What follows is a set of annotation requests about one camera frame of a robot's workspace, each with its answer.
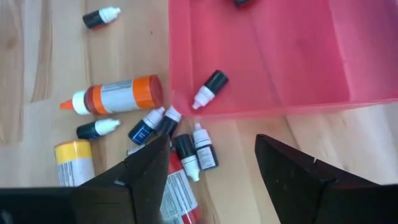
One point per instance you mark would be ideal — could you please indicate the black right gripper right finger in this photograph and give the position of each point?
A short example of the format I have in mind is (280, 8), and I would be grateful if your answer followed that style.
(289, 186)

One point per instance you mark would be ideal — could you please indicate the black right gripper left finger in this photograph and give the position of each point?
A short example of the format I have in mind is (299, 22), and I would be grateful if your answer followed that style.
(146, 186)

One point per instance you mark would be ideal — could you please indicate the large red label coloring bottle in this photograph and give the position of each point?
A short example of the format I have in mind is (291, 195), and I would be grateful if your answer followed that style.
(180, 193)

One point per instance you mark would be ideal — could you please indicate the large yellow cap coloring bottle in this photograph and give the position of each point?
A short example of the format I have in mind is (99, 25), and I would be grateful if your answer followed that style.
(74, 161)

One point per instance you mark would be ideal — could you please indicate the large orange cap coloring bottle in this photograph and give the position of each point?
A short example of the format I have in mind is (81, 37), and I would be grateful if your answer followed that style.
(124, 95)

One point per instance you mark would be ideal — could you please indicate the small dark food coloring bottle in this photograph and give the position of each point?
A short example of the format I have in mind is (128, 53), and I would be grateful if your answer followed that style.
(169, 124)
(185, 146)
(244, 2)
(90, 130)
(206, 155)
(99, 18)
(214, 82)

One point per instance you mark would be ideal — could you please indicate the pink translucent plastic bin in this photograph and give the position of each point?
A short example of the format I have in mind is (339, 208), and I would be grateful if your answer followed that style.
(280, 62)

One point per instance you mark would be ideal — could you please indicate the small blue food coloring bottle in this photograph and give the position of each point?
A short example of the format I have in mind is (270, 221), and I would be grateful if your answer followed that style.
(141, 132)

